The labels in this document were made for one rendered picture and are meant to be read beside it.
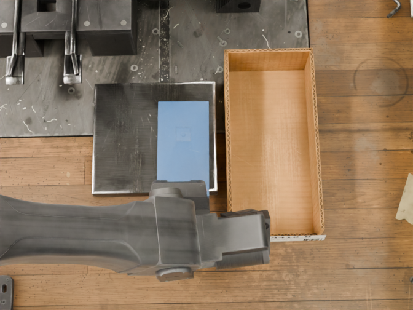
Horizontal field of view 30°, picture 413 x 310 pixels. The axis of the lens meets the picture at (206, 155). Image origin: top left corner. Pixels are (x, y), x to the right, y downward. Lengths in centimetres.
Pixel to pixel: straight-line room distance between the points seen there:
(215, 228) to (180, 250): 7
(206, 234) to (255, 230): 5
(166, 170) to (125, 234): 34
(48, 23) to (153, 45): 16
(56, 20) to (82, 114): 14
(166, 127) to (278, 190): 18
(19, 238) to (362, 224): 54
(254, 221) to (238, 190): 25
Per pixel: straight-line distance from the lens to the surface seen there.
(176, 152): 105
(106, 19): 106
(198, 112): 107
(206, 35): 114
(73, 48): 105
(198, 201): 90
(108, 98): 109
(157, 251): 73
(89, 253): 69
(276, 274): 104
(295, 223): 105
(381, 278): 106
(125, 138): 106
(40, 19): 108
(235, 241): 80
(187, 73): 111
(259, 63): 108
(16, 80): 105
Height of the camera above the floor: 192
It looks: 73 degrees down
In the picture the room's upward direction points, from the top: 2 degrees counter-clockwise
